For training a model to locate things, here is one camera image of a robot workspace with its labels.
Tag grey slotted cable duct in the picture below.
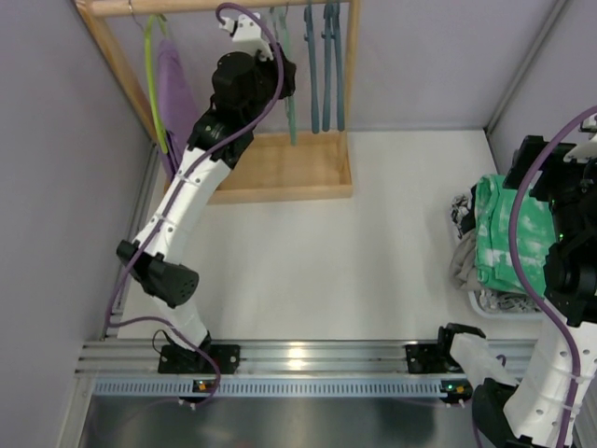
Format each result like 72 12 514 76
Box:
94 378 472 401

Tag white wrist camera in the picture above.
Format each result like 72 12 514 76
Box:
563 114 597 163
219 14 274 62

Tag white laundry basket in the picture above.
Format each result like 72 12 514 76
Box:
468 289 542 321

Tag mint green hanger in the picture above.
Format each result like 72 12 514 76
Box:
268 4 299 147

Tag lime green hanger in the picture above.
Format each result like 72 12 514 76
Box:
144 14 169 156

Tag wooden clothes rack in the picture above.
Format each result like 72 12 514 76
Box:
75 1 354 204

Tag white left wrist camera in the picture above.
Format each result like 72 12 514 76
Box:
219 14 274 62

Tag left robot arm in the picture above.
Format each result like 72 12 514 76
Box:
117 42 296 373

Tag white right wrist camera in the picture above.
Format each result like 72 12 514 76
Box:
563 114 597 163

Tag purple trousers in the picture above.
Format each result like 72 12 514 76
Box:
157 38 200 180

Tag aluminium mounting rail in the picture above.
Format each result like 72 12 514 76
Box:
76 339 537 375

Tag green white patterned trousers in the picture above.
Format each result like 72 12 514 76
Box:
473 173 561 296

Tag grey garment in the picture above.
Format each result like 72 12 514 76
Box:
449 230 483 291

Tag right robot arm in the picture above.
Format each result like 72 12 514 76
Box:
437 135 596 447

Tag black white patterned garment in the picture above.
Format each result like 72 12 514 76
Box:
450 186 477 239

